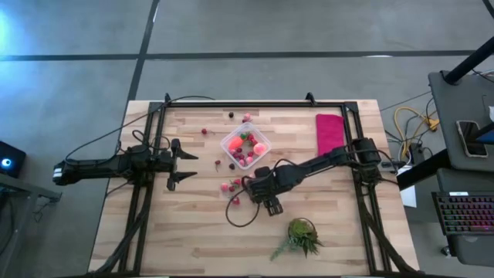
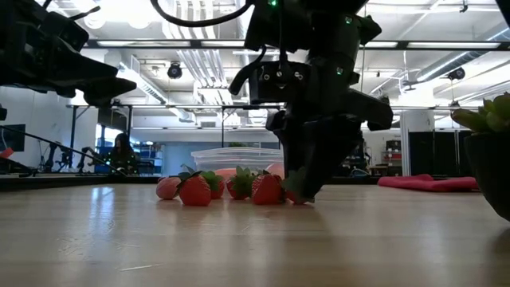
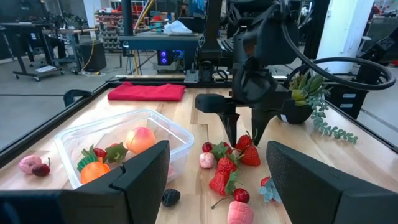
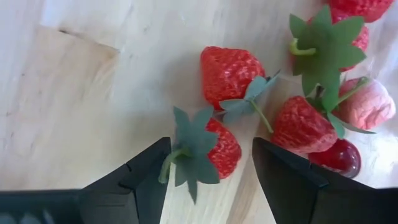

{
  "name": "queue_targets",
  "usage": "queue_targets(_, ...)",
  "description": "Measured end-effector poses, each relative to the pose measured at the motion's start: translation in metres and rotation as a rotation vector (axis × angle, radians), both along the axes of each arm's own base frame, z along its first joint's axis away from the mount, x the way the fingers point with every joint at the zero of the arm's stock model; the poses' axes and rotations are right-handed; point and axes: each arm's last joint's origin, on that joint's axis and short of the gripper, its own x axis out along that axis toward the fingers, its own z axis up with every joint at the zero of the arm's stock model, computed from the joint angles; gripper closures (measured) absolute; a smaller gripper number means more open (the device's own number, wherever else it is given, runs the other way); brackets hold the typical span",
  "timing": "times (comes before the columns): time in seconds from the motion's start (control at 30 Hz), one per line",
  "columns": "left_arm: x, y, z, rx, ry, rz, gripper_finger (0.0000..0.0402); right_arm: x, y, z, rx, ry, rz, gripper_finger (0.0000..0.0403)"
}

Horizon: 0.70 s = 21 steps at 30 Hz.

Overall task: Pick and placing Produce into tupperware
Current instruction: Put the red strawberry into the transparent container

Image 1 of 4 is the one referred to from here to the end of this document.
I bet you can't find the black metal table frame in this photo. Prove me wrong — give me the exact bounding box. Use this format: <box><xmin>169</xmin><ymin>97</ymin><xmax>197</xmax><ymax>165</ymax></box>
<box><xmin>88</xmin><ymin>92</ymin><xmax>421</xmax><ymax>277</ymax></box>

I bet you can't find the backlit computer keyboard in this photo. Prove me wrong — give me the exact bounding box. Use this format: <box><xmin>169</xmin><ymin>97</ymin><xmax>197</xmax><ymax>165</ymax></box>
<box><xmin>431</xmin><ymin>190</ymin><xmax>494</xmax><ymax>236</ymax></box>

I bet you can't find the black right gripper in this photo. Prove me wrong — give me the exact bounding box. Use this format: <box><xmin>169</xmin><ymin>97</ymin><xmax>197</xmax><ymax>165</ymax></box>
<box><xmin>246</xmin><ymin>166</ymin><xmax>285</xmax><ymax>217</ymax></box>

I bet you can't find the clear plastic tupperware container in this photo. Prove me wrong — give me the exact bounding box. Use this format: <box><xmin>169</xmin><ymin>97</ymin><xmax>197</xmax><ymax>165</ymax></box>
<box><xmin>219</xmin><ymin>122</ymin><xmax>272</xmax><ymax>171</ymax></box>

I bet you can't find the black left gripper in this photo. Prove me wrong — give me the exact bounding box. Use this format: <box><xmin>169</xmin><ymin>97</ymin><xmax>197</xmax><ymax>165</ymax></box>
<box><xmin>151</xmin><ymin>138</ymin><xmax>199</xmax><ymax>192</ymax></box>

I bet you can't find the yellow cable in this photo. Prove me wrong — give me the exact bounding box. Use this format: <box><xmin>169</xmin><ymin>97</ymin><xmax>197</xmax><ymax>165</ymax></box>
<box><xmin>393</xmin><ymin>106</ymin><xmax>440</xmax><ymax>158</ymax></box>

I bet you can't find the white paper sheet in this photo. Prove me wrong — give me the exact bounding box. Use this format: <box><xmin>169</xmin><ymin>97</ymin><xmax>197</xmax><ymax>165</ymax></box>
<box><xmin>399</xmin><ymin>164</ymin><xmax>418</xmax><ymax>209</ymax></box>

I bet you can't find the orange toy carrot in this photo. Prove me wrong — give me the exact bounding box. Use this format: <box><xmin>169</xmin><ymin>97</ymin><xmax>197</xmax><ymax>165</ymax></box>
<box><xmin>227</xmin><ymin>132</ymin><xmax>251</xmax><ymax>152</ymax></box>

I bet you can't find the black desk support bar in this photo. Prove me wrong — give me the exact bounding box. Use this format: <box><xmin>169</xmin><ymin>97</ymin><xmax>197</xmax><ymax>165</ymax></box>
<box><xmin>396</xmin><ymin>148</ymin><xmax>452</xmax><ymax>192</ymax></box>

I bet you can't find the grey keyboard desk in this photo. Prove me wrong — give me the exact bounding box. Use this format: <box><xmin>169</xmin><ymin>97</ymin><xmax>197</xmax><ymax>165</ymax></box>
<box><xmin>435</xmin><ymin>169</ymin><xmax>494</xmax><ymax>267</ymax></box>

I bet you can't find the black pole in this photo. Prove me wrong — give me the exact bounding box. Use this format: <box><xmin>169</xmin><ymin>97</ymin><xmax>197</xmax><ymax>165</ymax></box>
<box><xmin>442</xmin><ymin>35</ymin><xmax>494</xmax><ymax>86</ymax></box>

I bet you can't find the magenta folded cloth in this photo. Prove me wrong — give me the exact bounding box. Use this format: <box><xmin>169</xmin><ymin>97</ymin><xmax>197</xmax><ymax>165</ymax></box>
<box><xmin>315</xmin><ymin>113</ymin><xmax>347</xmax><ymax>156</ymax></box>

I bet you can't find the grey side desk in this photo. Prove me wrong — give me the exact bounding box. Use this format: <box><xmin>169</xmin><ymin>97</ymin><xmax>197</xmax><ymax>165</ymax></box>
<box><xmin>427</xmin><ymin>70</ymin><xmax>494</xmax><ymax>173</ymax></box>

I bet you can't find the smartphone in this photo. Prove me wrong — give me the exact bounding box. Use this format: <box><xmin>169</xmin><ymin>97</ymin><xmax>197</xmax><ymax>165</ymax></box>
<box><xmin>455</xmin><ymin>120</ymin><xmax>489</xmax><ymax>159</ymax></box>

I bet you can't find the black power strip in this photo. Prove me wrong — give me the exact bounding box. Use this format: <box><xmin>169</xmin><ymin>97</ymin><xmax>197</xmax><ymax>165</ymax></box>
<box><xmin>408</xmin><ymin>141</ymin><xmax>425</xmax><ymax>163</ymax></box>

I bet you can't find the long black arm cable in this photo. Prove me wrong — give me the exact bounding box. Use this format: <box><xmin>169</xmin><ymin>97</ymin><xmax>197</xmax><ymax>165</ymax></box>
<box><xmin>65</xmin><ymin>94</ymin><xmax>216</xmax><ymax>163</ymax></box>

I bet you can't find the grey metal stand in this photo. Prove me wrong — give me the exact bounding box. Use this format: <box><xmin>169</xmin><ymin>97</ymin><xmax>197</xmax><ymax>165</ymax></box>
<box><xmin>0</xmin><ymin>175</ymin><xmax>63</xmax><ymax>278</ymax></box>

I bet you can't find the black box with blue light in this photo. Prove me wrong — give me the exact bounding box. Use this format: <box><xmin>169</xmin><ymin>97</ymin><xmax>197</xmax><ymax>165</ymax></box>
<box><xmin>0</xmin><ymin>141</ymin><xmax>27</xmax><ymax>179</ymax></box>

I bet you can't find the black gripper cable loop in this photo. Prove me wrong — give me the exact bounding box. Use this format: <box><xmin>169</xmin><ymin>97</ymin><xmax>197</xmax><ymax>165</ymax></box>
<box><xmin>225</xmin><ymin>175</ymin><xmax>263</xmax><ymax>228</ymax></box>

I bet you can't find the potted green succulent plant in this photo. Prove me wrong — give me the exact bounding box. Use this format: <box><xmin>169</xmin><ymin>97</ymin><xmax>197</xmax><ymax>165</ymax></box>
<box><xmin>269</xmin><ymin>217</ymin><xmax>325</xmax><ymax>263</ymax></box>

